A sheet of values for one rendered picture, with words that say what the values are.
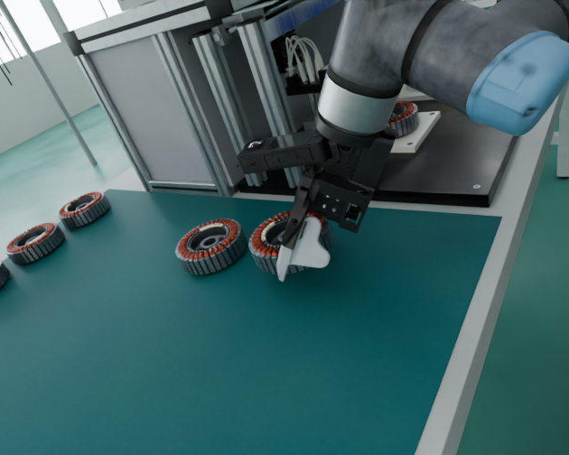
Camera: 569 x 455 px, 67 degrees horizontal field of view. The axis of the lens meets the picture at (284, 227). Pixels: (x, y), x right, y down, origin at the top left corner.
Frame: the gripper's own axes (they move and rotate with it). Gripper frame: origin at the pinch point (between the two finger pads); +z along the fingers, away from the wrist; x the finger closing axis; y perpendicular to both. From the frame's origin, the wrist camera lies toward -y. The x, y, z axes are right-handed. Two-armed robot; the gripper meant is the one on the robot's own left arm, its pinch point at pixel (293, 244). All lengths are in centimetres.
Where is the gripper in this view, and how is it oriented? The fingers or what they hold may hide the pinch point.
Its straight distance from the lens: 58.8
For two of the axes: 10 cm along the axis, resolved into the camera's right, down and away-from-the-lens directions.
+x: 3.3, -5.9, 7.4
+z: -1.9, 7.2, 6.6
